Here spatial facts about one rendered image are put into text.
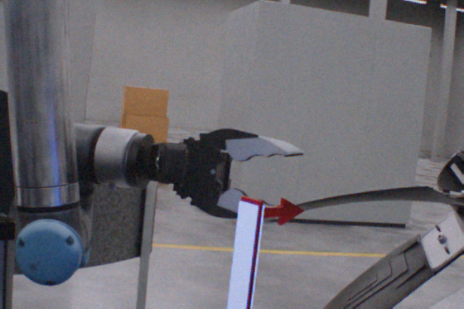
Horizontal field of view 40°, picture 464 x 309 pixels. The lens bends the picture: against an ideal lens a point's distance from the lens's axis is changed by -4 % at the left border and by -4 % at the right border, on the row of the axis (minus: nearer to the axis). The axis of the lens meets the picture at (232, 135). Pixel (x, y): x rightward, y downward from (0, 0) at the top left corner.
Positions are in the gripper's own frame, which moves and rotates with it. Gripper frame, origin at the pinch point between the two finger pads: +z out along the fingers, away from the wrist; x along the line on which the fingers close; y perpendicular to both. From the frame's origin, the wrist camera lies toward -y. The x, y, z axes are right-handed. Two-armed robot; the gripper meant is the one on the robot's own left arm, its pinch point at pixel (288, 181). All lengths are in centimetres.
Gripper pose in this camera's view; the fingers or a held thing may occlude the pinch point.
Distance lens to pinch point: 79.4
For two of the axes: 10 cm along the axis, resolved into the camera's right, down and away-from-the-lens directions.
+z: 9.7, 1.2, -2.3
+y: 2.2, 0.7, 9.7
